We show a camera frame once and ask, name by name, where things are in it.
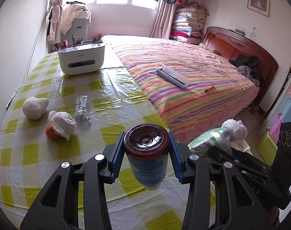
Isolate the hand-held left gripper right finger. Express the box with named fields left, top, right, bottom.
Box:
left=168, top=131, right=274, bottom=230

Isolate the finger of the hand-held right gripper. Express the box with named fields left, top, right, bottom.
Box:
left=206, top=146, right=291, bottom=211

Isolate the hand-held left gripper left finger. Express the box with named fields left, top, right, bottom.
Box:
left=20, top=131, right=127, bottom=230

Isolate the white plastic bin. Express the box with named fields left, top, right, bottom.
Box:
left=229, top=138, right=252, bottom=154

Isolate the blue label bottle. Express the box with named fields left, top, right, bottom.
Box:
left=123, top=123, right=170, bottom=191

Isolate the green plastic bag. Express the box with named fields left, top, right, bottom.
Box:
left=187, top=127, right=232, bottom=163

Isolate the silver blister pack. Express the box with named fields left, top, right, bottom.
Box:
left=75, top=95, right=92, bottom=124

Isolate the orange fruit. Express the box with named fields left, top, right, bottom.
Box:
left=45, top=125, right=60, bottom=140

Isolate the green plastic basket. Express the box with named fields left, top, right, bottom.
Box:
left=256, top=127, right=279, bottom=166

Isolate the purple plastic basket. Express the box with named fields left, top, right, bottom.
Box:
left=270, top=113, right=286, bottom=137

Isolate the striped bedsheet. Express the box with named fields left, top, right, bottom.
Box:
left=101, top=35, right=261, bottom=146

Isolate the grey blue pencil case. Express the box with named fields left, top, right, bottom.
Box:
left=155, top=65, right=189, bottom=89

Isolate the grey garment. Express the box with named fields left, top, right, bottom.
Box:
left=237, top=65, right=260, bottom=87

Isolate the black jacket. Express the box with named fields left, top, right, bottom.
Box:
left=229, top=54, right=263, bottom=82

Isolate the white tissue box organizer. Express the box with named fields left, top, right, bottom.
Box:
left=58, top=41, right=106, bottom=76

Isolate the floral pillow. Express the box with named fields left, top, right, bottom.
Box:
left=199, top=43, right=218, bottom=53

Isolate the wooden bed headboard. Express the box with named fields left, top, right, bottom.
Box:
left=202, top=26, right=279, bottom=101

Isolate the white appliance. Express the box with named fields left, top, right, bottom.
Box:
left=64, top=12, right=91, bottom=52

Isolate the stack of folded blankets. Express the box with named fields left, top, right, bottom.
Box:
left=170, top=3, right=209, bottom=45

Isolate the framed picture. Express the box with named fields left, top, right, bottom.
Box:
left=247, top=0, right=271, bottom=18

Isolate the polka dot cloth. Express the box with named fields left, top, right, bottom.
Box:
left=60, top=4, right=91, bottom=35

